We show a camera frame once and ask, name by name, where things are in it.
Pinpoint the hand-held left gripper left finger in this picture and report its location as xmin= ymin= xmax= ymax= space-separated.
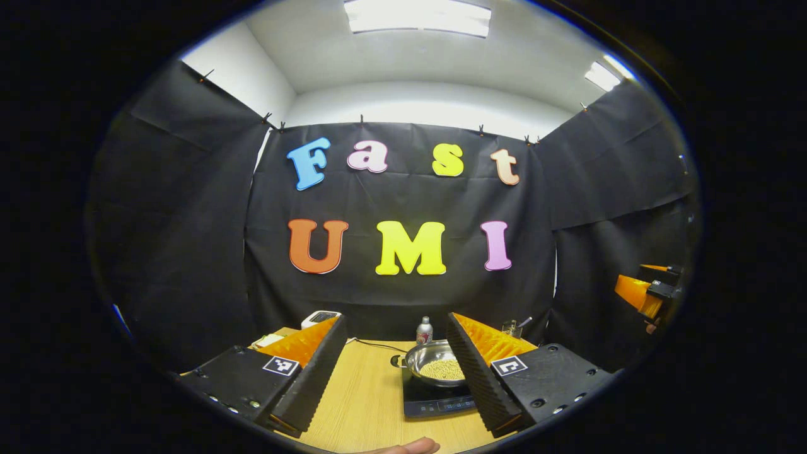
xmin=180 ymin=314 xmax=349 ymax=439

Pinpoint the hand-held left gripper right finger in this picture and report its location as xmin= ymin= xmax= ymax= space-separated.
xmin=446 ymin=312 xmax=615 ymax=439

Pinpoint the pile of soybeans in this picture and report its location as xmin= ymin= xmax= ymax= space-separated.
xmin=419 ymin=359 xmax=466 ymax=381

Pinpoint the black induction cooktop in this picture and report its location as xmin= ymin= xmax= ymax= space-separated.
xmin=402 ymin=368 xmax=480 ymax=419

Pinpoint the steel pot with black handles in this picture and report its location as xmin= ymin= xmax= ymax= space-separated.
xmin=391 ymin=340 xmax=470 ymax=387

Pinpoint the white toaster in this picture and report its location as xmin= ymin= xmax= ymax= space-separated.
xmin=301 ymin=310 xmax=342 ymax=330

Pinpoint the black backdrop cloth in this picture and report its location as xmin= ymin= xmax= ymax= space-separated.
xmin=85 ymin=60 xmax=700 ymax=373

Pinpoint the ceiling light panel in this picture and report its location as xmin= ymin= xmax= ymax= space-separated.
xmin=583 ymin=54 xmax=637 ymax=93

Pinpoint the black power cable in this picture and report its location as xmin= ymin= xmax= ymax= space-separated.
xmin=350 ymin=338 xmax=409 ymax=354

